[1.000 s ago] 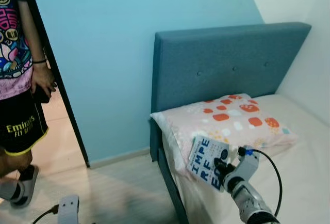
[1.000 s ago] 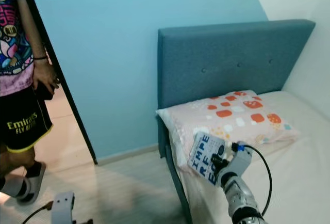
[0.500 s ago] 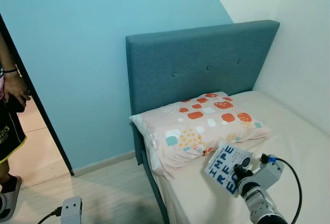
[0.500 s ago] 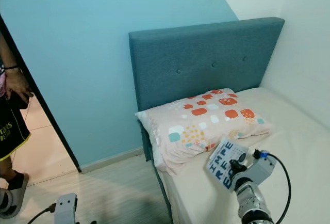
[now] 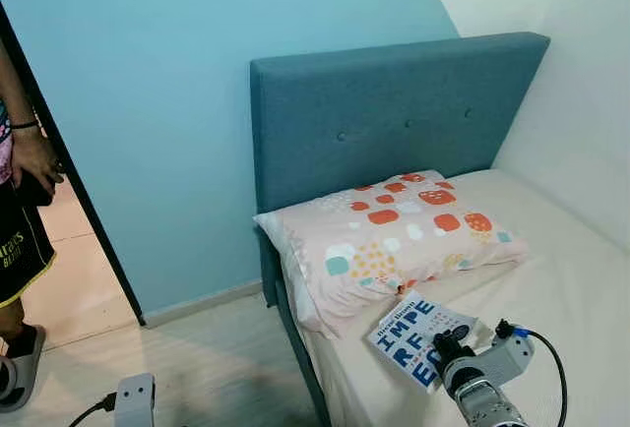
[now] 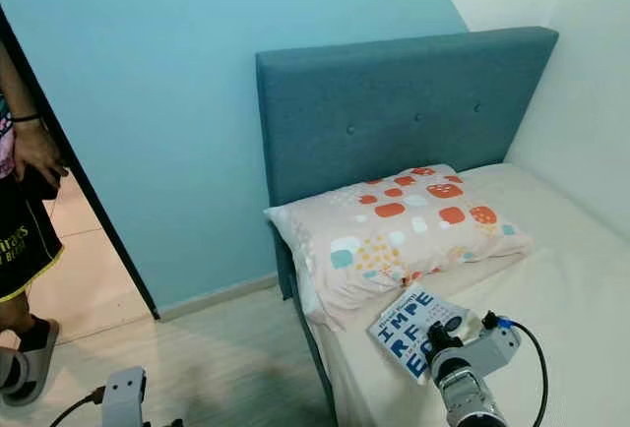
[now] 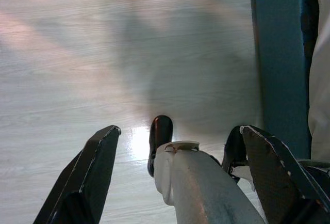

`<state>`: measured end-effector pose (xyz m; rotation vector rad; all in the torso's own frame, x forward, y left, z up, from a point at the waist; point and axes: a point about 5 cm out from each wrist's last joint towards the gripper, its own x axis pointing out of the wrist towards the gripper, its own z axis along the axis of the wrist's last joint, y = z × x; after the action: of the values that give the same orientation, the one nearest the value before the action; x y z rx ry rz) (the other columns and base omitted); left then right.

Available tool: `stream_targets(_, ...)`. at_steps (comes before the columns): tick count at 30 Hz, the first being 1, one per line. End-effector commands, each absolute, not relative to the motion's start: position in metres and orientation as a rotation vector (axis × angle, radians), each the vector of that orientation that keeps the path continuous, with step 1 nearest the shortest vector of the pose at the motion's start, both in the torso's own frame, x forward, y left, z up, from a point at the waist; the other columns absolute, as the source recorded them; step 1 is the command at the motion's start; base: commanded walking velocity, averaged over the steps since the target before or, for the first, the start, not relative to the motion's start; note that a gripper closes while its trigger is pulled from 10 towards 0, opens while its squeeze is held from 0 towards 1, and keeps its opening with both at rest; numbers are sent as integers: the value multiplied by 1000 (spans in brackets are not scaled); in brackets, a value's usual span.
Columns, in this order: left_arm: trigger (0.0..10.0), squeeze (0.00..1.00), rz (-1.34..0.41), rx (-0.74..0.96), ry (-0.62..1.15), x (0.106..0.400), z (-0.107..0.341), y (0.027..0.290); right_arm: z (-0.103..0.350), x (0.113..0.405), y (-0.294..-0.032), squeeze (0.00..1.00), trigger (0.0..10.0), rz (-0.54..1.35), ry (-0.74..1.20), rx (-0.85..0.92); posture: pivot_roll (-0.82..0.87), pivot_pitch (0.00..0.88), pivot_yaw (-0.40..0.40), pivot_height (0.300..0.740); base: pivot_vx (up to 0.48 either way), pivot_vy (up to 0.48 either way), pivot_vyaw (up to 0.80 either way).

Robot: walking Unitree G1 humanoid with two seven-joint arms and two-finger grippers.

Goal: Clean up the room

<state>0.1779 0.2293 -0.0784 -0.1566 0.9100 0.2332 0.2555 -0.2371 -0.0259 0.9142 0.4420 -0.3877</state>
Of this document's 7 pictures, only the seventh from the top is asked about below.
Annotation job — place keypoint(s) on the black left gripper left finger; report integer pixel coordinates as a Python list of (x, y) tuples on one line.
[(95, 172)]

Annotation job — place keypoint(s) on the beige bed mattress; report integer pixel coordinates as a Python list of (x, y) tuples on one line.
[(322, 92)]

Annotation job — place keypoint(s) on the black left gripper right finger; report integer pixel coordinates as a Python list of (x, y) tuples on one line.
[(276, 182)]

